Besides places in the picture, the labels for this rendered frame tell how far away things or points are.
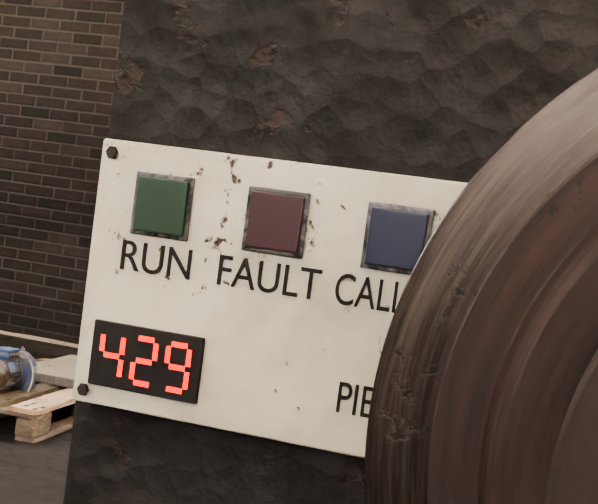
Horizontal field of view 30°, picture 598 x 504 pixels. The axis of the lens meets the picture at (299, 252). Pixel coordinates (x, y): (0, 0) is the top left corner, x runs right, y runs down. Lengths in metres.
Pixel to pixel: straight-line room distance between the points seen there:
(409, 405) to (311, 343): 0.16
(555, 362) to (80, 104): 7.14
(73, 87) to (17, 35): 0.57
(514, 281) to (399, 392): 0.08
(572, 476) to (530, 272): 0.11
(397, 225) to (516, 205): 0.15
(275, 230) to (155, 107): 0.13
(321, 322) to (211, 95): 0.17
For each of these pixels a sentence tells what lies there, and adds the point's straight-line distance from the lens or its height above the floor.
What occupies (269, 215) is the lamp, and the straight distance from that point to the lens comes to 0.70.
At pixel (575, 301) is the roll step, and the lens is 0.50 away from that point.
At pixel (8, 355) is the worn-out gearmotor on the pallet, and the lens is 5.17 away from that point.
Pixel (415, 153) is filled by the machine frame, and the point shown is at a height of 1.26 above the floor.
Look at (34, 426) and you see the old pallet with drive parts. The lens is 4.95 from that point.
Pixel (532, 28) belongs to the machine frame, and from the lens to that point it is 0.71.
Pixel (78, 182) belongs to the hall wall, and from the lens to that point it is 7.55.
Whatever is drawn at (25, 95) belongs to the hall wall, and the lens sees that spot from 7.80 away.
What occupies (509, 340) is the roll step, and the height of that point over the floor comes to 1.16.
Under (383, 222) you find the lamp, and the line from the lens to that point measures 0.68.
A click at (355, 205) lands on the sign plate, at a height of 1.22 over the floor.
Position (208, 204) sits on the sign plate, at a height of 1.21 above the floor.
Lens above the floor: 1.22
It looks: 3 degrees down
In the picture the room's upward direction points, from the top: 8 degrees clockwise
